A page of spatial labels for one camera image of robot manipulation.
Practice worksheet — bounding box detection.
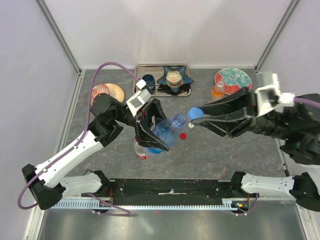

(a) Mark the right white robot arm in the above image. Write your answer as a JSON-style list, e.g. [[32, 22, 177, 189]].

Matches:
[[191, 88, 320, 167]]

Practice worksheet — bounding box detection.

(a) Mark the blue cap water bottle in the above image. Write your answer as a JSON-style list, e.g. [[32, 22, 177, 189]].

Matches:
[[152, 113, 187, 148]]

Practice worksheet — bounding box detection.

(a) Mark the red teal floral plate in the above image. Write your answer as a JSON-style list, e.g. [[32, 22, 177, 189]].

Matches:
[[214, 67, 253, 95]]

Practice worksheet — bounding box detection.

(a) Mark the red cap water bottle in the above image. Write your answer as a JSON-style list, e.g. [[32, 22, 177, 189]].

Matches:
[[133, 141, 148, 160]]

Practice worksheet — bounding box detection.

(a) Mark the small patterned bowl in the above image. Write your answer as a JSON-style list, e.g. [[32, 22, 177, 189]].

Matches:
[[165, 71, 183, 87]]

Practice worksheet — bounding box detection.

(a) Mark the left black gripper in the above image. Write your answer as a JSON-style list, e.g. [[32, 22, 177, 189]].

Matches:
[[114, 98, 179, 151]]

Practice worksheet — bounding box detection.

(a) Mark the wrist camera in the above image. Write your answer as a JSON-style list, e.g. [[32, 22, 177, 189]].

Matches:
[[126, 79, 151, 117], [254, 71, 295, 117]]

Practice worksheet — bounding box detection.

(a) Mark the red bottle cap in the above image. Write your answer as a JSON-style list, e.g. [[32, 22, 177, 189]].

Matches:
[[179, 133, 187, 140]]

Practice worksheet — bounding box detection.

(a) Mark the blue teacup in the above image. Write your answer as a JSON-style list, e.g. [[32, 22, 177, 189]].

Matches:
[[142, 74, 156, 92]]

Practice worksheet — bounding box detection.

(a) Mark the white tea bottle cap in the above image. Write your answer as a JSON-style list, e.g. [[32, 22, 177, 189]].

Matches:
[[188, 122, 194, 129]]

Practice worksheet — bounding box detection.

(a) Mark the orange tea bottle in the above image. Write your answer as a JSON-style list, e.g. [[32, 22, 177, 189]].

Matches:
[[211, 80, 225, 99]]

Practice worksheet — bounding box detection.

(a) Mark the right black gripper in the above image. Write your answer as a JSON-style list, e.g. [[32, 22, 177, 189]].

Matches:
[[192, 83, 298, 140]]

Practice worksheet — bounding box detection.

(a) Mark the tan wooden plate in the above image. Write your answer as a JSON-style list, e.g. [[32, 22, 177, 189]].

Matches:
[[103, 83, 125, 103]]

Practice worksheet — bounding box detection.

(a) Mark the slotted cable duct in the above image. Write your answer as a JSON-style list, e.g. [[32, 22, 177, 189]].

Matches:
[[51, 198, 238, 211]]

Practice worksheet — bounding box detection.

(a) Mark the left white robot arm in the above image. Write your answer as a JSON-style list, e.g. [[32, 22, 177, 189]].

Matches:
[[22, 90, 169, 210]]

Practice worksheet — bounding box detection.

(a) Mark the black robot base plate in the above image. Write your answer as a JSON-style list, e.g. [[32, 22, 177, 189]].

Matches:
[[94, 178, 256, 206]]

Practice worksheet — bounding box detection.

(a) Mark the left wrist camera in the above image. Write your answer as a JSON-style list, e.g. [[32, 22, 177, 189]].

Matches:
[[126, 79, 151, 117]]

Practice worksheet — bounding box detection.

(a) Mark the metal tray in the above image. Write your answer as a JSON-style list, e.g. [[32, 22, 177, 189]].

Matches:
[[134, 64, 192, 97]]

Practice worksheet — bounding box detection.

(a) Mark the blue bottle cap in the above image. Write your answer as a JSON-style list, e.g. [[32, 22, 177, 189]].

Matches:
[[187, 107, 205, 120]]

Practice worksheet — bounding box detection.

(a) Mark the red patterned bowl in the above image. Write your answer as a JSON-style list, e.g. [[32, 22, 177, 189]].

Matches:
[[91, 84, 110, 105]]

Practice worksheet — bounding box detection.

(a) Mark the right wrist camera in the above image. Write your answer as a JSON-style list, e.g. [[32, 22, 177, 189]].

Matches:
[[254, 71, 295, 117]]

